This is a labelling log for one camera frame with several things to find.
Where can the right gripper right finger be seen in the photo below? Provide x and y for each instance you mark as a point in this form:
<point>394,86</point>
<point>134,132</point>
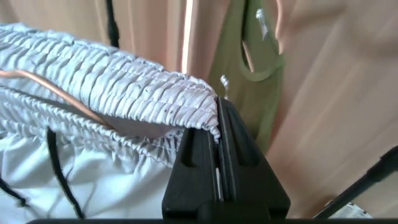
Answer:
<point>248,174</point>

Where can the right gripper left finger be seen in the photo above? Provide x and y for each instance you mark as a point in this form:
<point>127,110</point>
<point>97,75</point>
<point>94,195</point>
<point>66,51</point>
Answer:
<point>192,186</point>

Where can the pink clothes hanger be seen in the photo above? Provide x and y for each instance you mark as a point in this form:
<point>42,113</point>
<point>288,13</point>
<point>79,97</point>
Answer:
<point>248,56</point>
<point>62,92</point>

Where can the pale grey shorts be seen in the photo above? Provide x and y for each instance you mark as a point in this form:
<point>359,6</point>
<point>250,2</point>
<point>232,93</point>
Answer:
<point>124,84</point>

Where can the green long-sleeved shirt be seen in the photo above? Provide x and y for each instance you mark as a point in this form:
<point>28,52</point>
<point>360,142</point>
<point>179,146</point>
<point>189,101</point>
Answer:
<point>227,46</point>

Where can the white laundry basket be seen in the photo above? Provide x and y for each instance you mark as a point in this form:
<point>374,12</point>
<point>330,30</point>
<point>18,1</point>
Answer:
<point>348,211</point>

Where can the beige curtain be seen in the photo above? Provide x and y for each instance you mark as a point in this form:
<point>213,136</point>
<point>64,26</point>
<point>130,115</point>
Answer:
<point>326,77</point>

